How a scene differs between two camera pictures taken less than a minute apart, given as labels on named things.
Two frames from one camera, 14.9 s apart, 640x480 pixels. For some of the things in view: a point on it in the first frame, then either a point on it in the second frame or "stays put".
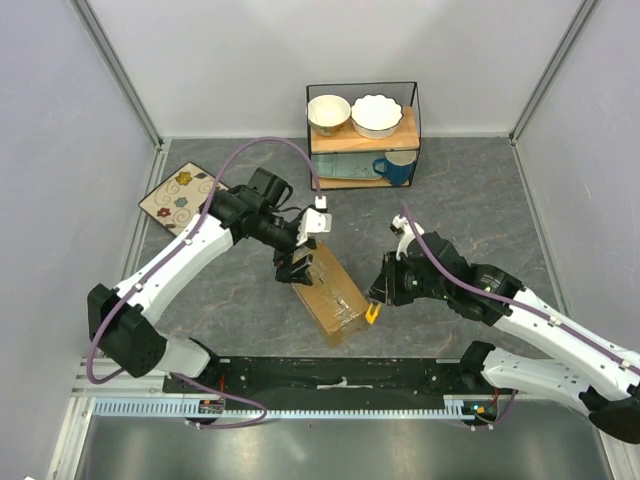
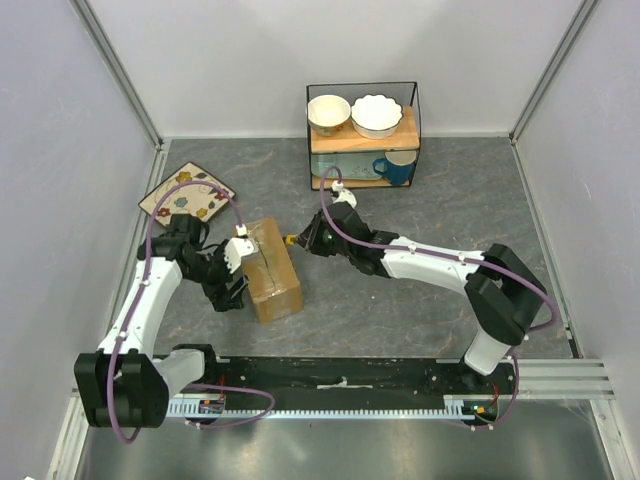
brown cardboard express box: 334,298 → 271,275
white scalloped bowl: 376,117 stays put
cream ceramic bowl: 327,114 stays put
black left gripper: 289,272 → 224,300
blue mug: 398,166 stays put
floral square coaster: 174,202 stays put
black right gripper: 385,288 → 309,238
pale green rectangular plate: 346,165 stays put
